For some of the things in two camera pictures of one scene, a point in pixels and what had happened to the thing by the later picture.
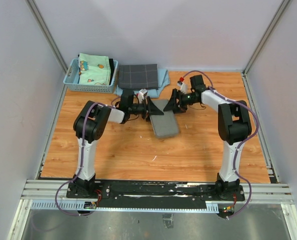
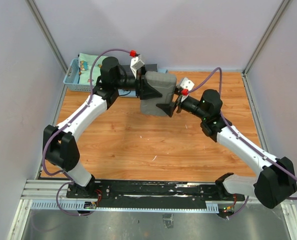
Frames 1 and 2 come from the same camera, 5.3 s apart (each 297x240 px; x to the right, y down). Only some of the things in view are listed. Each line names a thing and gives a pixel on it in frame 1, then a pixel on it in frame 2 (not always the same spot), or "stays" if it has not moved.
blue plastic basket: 71,80 stays
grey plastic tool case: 165,125 → 165,82
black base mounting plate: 157,192 stays
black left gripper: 150,109 → 144,89
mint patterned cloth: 94,70 stays
